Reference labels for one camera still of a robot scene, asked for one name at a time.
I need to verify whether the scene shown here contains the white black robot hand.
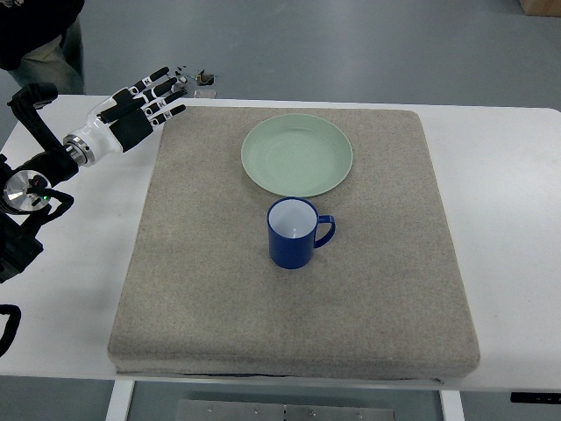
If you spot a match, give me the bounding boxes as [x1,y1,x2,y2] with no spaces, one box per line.
[63,67,187,167]

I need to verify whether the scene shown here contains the blue mug white inside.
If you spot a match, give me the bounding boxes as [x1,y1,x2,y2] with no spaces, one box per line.
[266,196,337,270]

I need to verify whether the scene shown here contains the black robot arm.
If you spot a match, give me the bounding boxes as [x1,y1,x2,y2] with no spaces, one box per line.
[1,82,86,282]

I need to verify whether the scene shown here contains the light green plate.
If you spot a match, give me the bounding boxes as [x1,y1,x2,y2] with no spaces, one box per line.
[241,113,353,197]

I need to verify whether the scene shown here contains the small debris on floor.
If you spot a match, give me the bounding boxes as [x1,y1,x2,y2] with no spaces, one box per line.
[174,66,217,99]

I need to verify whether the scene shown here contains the person in dark clothes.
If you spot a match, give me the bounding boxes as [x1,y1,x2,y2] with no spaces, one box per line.
[1,0,84,95]

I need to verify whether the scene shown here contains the white table leg left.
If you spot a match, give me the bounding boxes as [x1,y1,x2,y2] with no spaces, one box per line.
[105,380,135,421]

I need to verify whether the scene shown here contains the white table leg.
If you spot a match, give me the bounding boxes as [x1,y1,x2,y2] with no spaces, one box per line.
[105,380,135,421]
[439,390,465,421]

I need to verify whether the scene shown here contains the beige fabric cushion mat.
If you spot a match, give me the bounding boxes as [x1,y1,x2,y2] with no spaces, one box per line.
[108,107,480,380]

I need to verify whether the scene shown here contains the cardboard box corner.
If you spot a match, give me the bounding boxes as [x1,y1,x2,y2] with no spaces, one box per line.
[519,0,561,18]

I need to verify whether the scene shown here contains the white table leg right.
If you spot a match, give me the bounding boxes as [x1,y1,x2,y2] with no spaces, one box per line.
[439,390,465,421]

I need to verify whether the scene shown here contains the black table control panel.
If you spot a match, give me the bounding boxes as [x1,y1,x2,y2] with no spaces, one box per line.
[510,392,561,404]

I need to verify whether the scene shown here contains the black cable loop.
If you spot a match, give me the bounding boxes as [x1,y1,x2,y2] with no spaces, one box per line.
[0,303,23,359]

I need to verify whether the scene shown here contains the metal table base plate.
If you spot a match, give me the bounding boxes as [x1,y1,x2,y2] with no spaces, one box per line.
[174,399,395,421]

